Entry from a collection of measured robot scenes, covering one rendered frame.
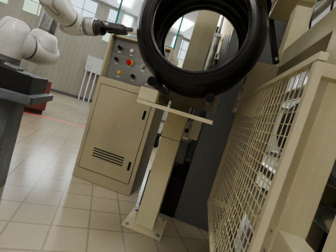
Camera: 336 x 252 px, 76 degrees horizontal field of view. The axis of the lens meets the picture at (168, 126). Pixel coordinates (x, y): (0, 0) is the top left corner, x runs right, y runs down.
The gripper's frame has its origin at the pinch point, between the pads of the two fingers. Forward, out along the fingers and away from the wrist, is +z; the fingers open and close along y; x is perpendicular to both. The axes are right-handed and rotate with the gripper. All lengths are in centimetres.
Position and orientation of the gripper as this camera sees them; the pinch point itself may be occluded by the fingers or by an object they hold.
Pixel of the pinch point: (133, 30)
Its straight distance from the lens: 121.1
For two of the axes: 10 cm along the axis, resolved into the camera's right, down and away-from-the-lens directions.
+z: 9.8, 1.6, -1.5
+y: 1.6, -0.3, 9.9
